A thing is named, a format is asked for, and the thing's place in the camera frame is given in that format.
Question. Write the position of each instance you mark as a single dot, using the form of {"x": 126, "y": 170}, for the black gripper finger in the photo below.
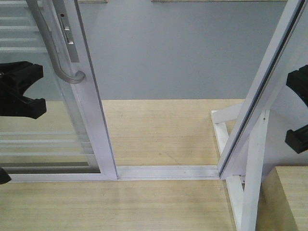
{"x": 17, "y": 77}
{"x": 298, "y": 82}
{"x": 21, "y": 106}
{"x": 298, "y": 139}

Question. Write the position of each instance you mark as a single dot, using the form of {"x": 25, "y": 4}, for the grey door handle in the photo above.
{"x": 50, "y": 45}

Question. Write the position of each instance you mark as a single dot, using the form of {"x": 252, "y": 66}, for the white framed sliding glass door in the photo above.
{"x": 69, "y": 142}

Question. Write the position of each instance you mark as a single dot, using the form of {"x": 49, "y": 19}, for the aluminium floor door track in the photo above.
{"x": 208, "y": 172}

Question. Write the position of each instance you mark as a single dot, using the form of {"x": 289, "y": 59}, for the plywood box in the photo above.
{"x": 286, "y": 194}

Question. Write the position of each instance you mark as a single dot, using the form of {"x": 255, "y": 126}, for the white wooden support brace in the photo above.
{"x": 244, "y": 198}

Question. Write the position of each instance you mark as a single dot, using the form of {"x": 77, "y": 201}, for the rear white support brace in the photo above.
{"x": 219, "y": 119}

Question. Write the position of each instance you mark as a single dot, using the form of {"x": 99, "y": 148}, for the light plywood base board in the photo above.
{"x": 146, "y": 134}

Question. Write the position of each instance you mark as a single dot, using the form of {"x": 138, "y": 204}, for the white door frame post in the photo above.
{"x": 262, "y": 86}

